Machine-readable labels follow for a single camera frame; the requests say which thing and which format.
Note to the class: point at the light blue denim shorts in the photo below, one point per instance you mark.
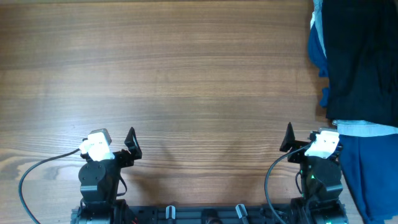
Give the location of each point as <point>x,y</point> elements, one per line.
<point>317,55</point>

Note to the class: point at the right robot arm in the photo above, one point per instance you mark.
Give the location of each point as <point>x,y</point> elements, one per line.
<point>320,177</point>

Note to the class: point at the blue garment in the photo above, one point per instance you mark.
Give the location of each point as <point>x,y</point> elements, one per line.
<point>370,169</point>

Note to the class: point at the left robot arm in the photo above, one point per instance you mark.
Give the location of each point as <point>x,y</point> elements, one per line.
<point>100,178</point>

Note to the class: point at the black shorts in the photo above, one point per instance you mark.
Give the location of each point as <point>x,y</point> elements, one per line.
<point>360,39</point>

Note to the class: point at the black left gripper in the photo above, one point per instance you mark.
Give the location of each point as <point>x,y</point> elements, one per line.
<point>127,159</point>

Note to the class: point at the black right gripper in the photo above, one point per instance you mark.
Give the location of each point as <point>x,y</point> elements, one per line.
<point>289,140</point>

